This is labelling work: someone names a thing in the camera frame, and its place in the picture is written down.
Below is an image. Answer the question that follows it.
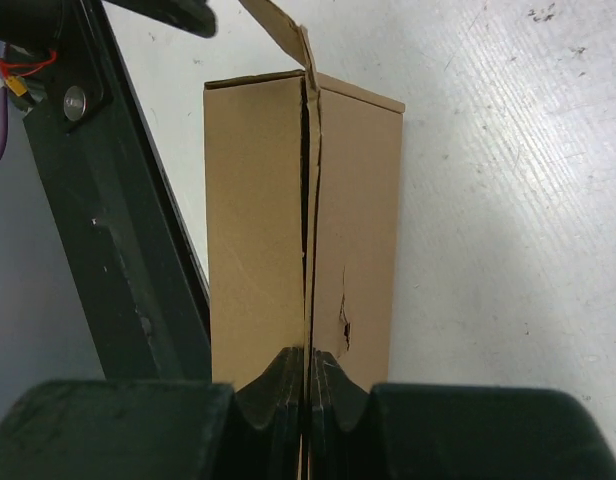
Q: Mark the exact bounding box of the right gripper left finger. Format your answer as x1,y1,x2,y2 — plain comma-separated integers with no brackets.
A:
0,347,303,479

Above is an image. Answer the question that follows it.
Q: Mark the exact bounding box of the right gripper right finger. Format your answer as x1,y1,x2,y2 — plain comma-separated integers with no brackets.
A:
310,350,616,479

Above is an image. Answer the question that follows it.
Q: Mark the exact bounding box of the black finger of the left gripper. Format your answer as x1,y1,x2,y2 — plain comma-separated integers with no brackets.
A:
108,0,217,39

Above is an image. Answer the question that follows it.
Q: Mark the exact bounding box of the cardboard box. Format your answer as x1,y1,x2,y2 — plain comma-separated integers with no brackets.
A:
203,1,405,479

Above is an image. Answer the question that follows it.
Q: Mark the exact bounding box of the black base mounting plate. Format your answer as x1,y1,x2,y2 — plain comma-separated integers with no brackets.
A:
0,1,211,380

